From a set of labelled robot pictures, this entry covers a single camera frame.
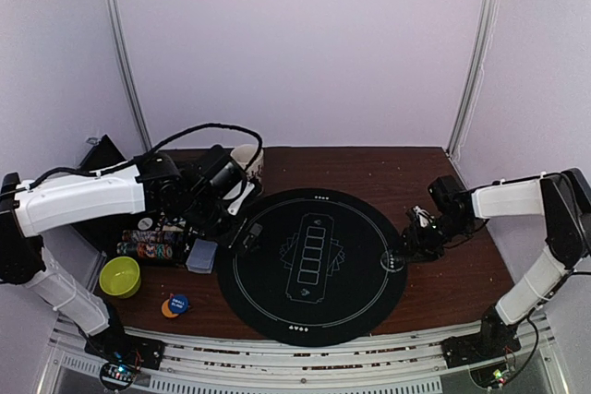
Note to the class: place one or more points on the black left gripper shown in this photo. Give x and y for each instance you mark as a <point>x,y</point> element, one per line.
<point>230,238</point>

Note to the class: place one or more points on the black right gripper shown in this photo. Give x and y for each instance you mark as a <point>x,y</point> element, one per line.
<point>416,237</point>

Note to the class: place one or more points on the blue small blind button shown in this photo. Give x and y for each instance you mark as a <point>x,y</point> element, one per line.
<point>178,304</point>

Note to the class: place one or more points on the orange big blind button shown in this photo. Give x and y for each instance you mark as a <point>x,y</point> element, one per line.
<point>166,311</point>

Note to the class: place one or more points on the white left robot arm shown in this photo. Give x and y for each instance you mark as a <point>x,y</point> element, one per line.
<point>29,208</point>

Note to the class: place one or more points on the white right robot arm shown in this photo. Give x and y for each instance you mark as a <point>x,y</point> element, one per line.
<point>550,212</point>

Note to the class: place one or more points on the clear dealer button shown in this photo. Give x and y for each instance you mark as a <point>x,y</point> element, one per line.
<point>391,263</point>

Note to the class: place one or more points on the white floral mug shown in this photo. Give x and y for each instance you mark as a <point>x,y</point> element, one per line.
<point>251,159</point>

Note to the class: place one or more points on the blue playing card deck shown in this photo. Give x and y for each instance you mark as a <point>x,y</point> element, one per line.
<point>201,257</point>

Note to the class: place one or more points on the black poker chip case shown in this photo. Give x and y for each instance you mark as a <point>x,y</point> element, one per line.
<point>148,237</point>

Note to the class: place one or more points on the round black poker mat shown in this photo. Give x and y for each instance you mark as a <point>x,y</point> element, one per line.
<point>314,277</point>

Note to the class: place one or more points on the lime green bowl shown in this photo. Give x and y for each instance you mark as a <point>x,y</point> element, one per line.
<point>120,277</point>

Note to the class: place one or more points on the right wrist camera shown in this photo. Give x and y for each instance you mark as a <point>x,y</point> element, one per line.
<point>423,217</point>

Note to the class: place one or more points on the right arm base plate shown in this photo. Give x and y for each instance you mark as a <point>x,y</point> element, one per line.
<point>473,349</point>

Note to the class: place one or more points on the aluminium front rail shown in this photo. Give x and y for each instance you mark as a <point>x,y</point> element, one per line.
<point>411,362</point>

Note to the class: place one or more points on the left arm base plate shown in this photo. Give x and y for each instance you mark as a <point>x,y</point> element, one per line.
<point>143,353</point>

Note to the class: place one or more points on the left aluminium frame post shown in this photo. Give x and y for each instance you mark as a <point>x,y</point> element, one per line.
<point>126,73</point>

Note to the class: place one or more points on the aluminium frame post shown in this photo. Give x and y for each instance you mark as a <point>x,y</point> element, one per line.
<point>126,73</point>
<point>475,74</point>

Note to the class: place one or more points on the right aluminium frame post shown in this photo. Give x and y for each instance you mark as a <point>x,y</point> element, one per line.
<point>475,74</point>

